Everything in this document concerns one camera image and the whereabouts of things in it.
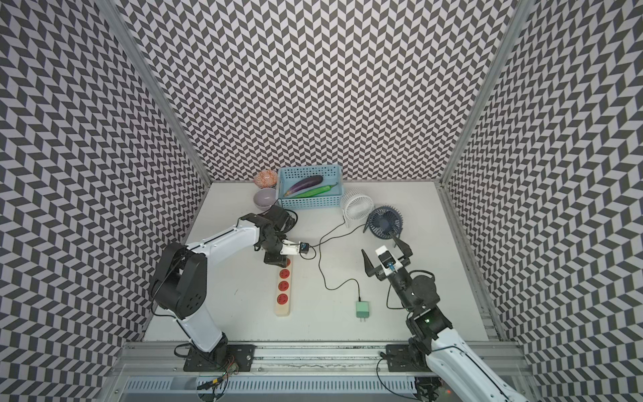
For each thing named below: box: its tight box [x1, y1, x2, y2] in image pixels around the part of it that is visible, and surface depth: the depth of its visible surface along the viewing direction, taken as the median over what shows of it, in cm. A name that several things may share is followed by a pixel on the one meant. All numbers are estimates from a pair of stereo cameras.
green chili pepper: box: [293, 182, 339, 199], surface depth 111 cm
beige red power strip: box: [274, 254, 294, 318], surface depth 86 cm
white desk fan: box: [339, 188, 375, 228], surface depth 100 cm
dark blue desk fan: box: [363, 205, 404, 248], surface depth 96 cm
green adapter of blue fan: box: [355, 300, 371, 323], surface depth 83 cm
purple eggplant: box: [284, 175, 325, 197], surface depth 114 cm
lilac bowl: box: [252, 187, 278, 212], surface depth 109 cm
